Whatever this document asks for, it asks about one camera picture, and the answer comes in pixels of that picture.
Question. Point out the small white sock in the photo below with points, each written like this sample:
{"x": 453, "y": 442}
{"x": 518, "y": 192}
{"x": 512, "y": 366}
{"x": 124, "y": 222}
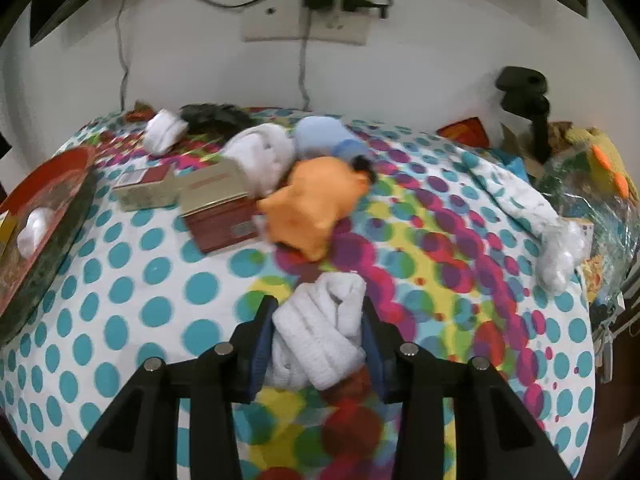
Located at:
{"x": 162, "y": 132}

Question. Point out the large white rolled sock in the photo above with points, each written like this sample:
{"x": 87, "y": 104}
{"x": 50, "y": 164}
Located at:
{"x": 260, "y": 150}

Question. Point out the yellow printed packet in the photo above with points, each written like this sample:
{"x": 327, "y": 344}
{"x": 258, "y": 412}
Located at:
{"x": 597, "y": 265}

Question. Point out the brown cardboard box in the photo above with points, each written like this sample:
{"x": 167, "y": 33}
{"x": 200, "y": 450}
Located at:
{"x": 517, "y": 145}

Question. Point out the red round tray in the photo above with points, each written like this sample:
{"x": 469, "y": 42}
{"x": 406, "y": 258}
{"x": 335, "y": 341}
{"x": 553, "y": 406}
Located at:
{"x": 55, "y": 240}

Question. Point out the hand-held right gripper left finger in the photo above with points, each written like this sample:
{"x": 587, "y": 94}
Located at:
{"x": 260, "y": 355}

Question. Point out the white wall plate round hole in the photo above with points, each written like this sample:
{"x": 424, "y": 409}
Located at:
{"x": 275, "y": 25}

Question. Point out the black clamp stand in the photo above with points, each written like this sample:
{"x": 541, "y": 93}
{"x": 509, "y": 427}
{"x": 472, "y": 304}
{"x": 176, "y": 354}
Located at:
{"x": 525, "y": 95}

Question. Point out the black plug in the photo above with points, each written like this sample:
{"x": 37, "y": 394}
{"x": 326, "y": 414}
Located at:
{"x": 355, "y": 4}

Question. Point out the white ribbed sock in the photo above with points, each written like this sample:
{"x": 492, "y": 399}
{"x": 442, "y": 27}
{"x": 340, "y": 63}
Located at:
{"x": 310, "y": 340}

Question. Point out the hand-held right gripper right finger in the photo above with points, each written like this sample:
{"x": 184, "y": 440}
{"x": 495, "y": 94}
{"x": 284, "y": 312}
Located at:
{"x": 372, "y": 355}

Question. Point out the light blue sock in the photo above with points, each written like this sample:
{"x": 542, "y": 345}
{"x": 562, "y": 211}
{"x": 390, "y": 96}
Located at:
{"x": 320, "y": 132}

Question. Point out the crumpled white plastic bag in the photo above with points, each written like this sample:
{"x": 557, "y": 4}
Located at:
{"x": 562, "y": 260}

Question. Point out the white printed cloth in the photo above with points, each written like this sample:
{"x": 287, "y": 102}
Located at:
{"x": 520, "y": 200}

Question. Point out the black plastic bag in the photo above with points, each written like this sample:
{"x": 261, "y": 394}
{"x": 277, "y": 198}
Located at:
{"x": 215, "y": 115}

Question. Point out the clear plastic bag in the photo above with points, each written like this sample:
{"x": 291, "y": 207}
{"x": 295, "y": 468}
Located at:
{"x": 600, "y": 210}

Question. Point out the blue cloth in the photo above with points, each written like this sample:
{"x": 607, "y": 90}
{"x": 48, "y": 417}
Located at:
{"x": 515, "y": 166}

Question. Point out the white wall power outlet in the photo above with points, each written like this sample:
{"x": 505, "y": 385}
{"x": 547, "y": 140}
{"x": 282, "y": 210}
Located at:
{"x": 345, "y": 27}

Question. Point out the beige and red box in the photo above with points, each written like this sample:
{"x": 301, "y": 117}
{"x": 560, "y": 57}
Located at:
{"x": 145, "y": 190}

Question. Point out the dark red box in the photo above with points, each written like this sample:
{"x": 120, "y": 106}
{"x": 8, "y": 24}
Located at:
{"x": 220, "y": 225}

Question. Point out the red orange packet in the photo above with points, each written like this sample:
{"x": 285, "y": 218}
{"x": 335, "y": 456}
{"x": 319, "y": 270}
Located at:
{"x": 465, "y": 132}

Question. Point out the white sock ball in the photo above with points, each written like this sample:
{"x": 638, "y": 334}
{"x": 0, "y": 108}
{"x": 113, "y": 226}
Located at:
{"x": 32, "y": 230}

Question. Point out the yellow knitted toy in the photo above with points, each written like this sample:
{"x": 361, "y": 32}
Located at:
{"x": 600, "y": 155}

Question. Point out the small red brown wrapper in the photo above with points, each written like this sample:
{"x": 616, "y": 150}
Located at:
{"x": 139, "y": 111}

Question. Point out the orange rubber toy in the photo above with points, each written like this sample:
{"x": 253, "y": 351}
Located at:
{"x": 310, "y": 200}

